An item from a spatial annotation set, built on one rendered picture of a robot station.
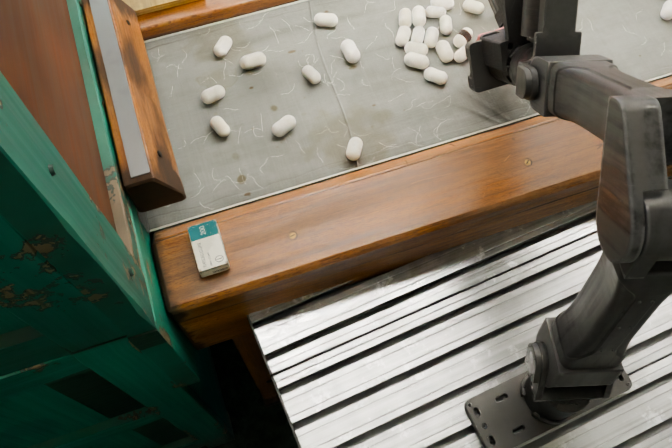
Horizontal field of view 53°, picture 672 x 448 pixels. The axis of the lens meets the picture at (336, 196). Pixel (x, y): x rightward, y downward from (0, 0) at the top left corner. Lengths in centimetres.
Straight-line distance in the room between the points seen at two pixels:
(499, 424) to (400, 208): 28
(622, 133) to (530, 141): 39
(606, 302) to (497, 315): 29
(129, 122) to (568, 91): 48
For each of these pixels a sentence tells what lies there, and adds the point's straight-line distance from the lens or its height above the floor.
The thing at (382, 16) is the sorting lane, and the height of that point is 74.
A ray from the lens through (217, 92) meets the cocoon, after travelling 95.
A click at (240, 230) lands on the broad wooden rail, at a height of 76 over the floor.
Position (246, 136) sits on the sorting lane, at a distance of 92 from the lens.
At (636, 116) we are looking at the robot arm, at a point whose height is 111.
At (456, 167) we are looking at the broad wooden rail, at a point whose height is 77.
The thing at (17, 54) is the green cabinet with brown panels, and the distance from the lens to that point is 59.
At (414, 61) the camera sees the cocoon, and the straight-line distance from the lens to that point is 97.
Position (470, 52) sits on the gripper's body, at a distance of 89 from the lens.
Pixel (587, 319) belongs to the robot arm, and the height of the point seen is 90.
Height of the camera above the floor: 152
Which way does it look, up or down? 63 degrees down
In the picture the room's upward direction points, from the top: straight up
